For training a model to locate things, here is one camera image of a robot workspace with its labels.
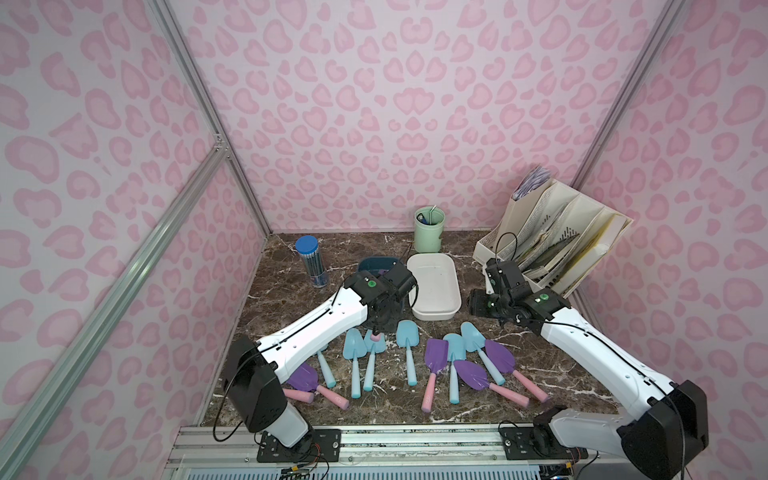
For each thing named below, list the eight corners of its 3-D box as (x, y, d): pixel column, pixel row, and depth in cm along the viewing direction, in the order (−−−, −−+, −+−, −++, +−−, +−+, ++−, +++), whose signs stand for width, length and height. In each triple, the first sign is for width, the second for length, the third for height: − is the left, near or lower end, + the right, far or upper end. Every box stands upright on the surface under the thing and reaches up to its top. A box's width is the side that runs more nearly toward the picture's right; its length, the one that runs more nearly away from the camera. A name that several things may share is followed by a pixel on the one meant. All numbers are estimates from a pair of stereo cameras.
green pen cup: (415, 253, 115) (416, 225, 104) (414, 233, 122) (415, 205, 111) (442, 253, 115) (446, 225, 104) (439, 233, 122) (443, 205, 111)
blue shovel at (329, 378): (328, 389, 84) (326, 386, 82) (317, 355, 90) (315, 352, 88) (337, 384, 85) (335, 382, 83) (325, 352, 91) (324, 348, 89)
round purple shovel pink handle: (284, 398, 83) (280, 394, 80) (287, 390, 84) (283, 386, 81) (312, 404, 82) (309, 401, 79) (315, 397, 83) (312, 393, 80)
